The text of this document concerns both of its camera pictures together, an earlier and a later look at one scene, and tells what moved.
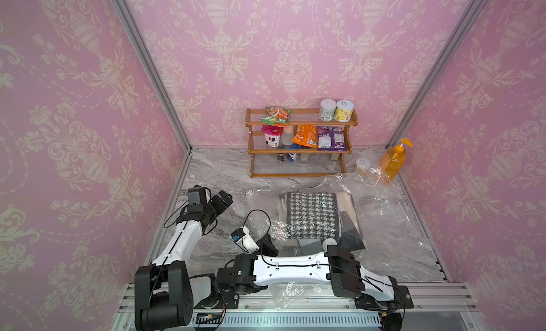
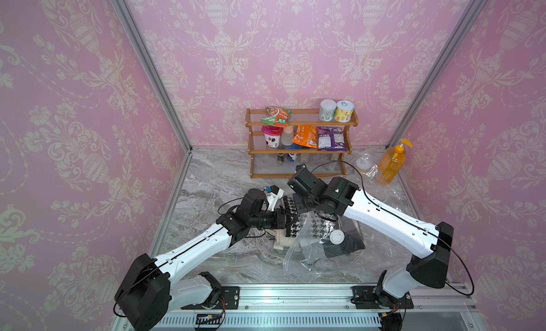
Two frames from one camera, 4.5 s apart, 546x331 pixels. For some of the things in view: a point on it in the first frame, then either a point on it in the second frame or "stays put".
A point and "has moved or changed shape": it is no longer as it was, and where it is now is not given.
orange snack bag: [306, 135] stays put
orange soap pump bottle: [393, 160] stays put
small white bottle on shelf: [287, 136] stays put
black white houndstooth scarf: [312, 215] stays put
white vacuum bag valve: [328, 241] -> [337, 236]
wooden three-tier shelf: [298, 142] stays put
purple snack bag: [331, 138] stays put
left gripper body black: [216, 206] -> [268, 219]
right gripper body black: [264, 250] -> [302, 206]
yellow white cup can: [343, 111] stays put
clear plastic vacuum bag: [373, 217] has moved or changed shape
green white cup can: [327, 109] stays put
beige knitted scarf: [344, 202] has moved or changed shape
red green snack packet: [276, 117] stays put
